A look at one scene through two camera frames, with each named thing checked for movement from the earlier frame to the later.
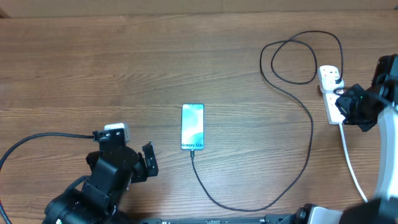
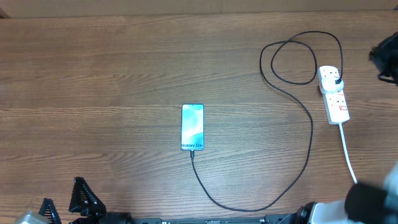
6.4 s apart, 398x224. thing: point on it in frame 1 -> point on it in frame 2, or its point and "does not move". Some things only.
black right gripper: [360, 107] -> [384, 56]
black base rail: [268, 219] does not move
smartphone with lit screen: [192, 128] does not move
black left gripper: [140, 171] -> [92, 211]
